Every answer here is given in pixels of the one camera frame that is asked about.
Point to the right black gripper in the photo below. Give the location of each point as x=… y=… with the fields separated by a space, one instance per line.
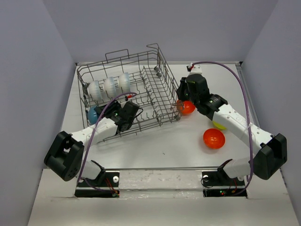
x=180 y=90

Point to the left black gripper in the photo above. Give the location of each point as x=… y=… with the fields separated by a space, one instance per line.
x=112 y=106

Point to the blue bowl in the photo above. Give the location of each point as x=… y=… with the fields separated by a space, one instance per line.
x=92 y=115

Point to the grey wire dish rack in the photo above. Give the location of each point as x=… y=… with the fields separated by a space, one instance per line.
x=150 y=78

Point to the lime green bowl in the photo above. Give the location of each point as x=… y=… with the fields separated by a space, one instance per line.
x=219 y=126

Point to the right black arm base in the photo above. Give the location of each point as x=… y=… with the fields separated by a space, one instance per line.
x=217 y=183

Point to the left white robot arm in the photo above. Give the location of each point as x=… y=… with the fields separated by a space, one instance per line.
x=66 y=154

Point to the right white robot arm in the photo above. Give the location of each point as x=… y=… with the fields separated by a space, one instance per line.
x=269 y=151

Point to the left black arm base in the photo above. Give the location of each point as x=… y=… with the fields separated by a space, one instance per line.
x=105 y=185

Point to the orange bowl left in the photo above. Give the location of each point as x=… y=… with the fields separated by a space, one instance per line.
x=185 y=107

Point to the orange bowl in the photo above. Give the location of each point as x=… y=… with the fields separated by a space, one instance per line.
x=214 y=138
x=185 y=107

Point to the orange bowl right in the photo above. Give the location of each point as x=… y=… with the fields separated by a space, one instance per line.
x=214 y=138

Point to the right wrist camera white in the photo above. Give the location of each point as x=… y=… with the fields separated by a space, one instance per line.
x=194 y=69

